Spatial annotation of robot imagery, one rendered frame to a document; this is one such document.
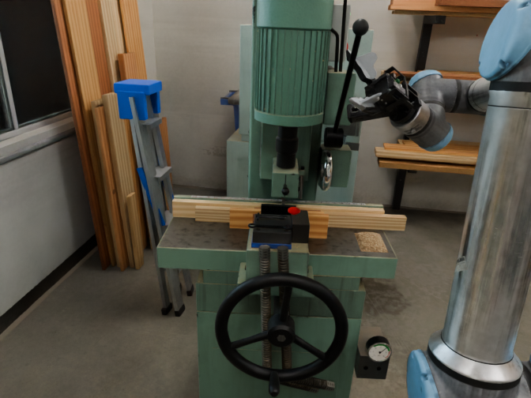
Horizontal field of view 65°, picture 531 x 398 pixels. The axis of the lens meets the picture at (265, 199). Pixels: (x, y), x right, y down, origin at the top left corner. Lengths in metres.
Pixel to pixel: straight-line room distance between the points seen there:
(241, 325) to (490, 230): 0.70
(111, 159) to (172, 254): 1.46
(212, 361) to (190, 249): 0.36
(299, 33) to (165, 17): 2.75
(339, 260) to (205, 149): 2.78
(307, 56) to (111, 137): 1.61
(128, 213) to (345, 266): 1.74
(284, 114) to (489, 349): 0.62
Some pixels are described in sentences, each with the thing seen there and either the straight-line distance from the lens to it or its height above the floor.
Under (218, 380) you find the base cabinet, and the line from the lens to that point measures 1.32.
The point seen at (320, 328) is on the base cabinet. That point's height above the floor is 0.68.
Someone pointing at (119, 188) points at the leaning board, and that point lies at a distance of 2.51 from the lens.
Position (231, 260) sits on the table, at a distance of 1.06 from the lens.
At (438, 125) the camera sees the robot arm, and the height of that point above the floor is 1.20.
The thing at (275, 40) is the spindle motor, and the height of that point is 1.39.
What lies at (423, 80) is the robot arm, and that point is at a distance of 1.25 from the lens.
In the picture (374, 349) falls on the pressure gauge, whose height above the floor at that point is 0.67.
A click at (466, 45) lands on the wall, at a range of 3.56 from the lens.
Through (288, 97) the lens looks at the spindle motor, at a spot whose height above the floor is 1.27.
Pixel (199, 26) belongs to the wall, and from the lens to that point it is 3.58.
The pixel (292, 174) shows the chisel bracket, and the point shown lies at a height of 1.07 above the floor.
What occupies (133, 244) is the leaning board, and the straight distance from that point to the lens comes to 2.62.
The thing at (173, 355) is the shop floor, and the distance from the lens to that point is 2.10.
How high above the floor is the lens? 1.43
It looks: 23 degrees down
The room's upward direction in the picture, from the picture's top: 2 degrees clockwise
